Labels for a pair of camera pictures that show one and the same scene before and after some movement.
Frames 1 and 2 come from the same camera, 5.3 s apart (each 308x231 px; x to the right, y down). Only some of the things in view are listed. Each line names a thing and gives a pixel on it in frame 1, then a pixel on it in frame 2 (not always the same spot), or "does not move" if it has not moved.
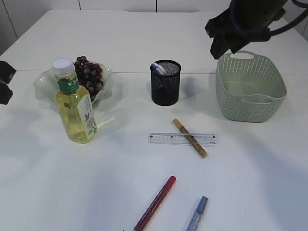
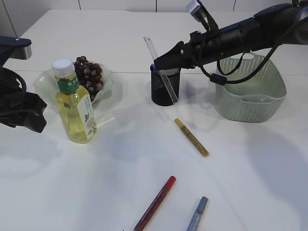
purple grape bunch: x=89 y=74 does not move
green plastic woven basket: x=250 y=87 does not move
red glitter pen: x=156 y=203 does not move
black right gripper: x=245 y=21 → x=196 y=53
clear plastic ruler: x=179 y=138 → x=161 y=72
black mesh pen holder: x=165 y=88 does not move
